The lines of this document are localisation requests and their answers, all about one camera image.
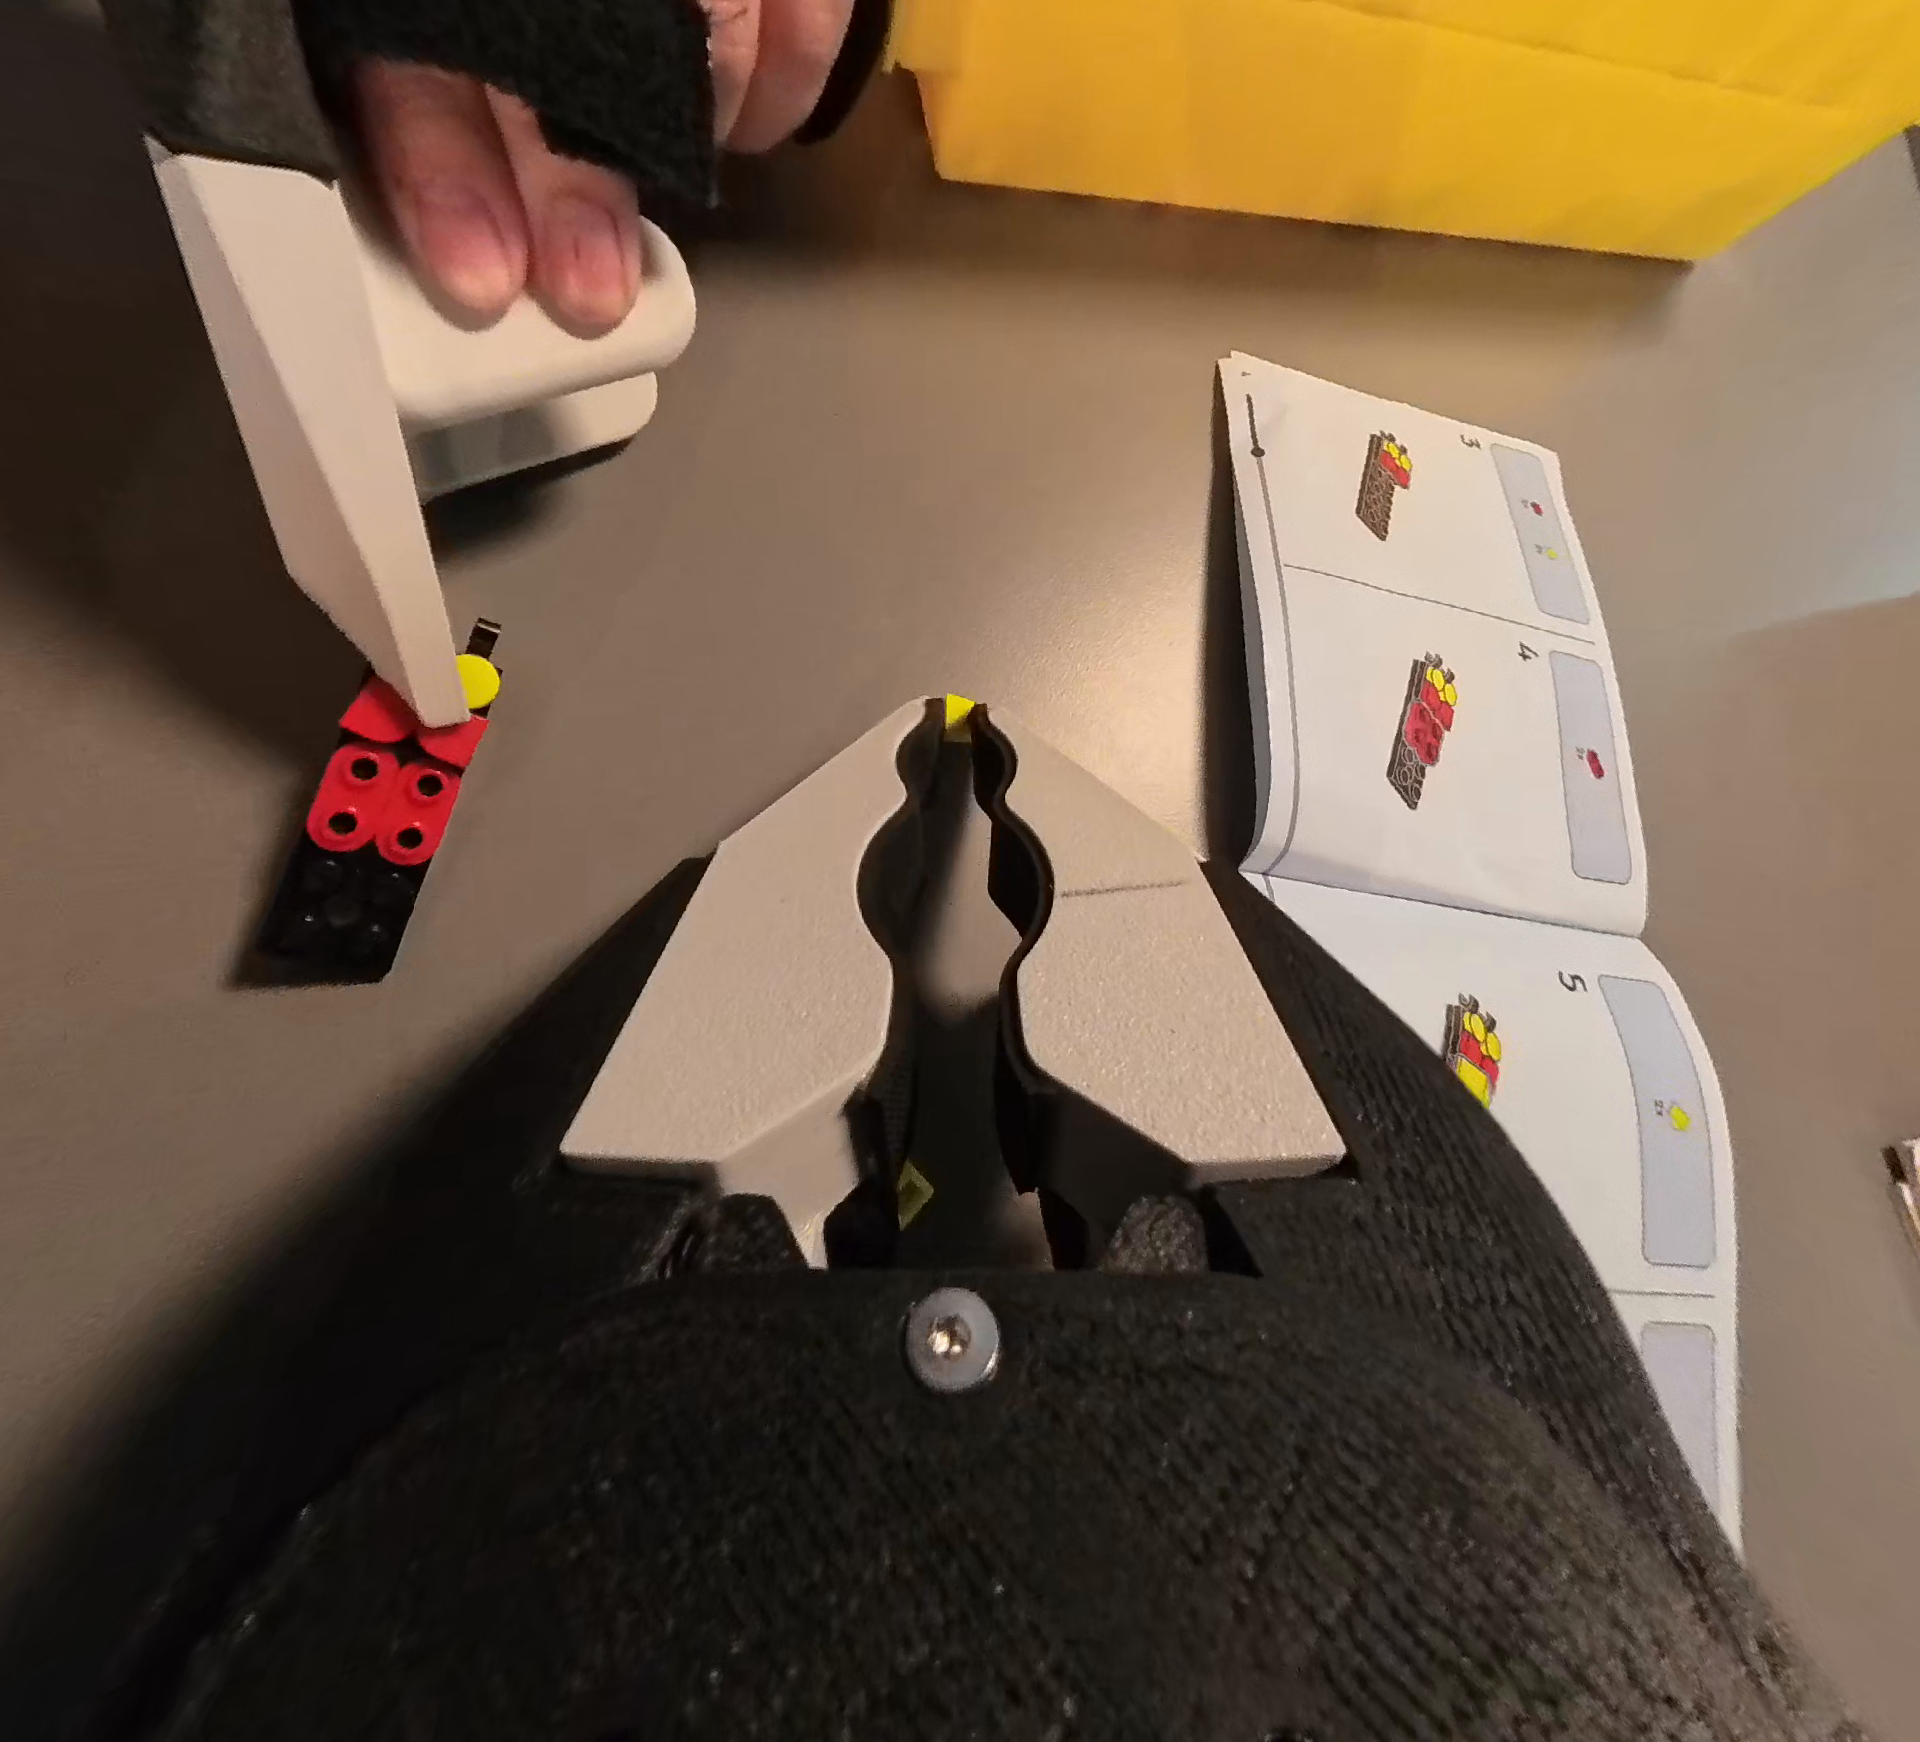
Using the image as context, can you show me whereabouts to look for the black lego plate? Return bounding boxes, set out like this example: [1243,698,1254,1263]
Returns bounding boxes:
[253,615,507,986]

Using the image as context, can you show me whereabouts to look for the person's left hand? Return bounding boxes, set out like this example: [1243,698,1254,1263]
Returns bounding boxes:
[266,0,876,338]

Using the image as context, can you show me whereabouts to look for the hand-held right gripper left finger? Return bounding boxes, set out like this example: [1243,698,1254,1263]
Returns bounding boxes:
[558,695,955,1267]

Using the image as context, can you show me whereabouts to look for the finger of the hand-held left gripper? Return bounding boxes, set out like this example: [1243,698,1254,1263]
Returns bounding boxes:
[147,134,702,728]
[403,368,665,502]

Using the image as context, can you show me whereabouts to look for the lego instruction booklet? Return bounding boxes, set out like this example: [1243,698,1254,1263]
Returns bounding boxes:
[1215,350,1746,1551]

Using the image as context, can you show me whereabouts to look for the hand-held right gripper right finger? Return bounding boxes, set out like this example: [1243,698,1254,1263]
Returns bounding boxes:
[967,704,1350,1274]

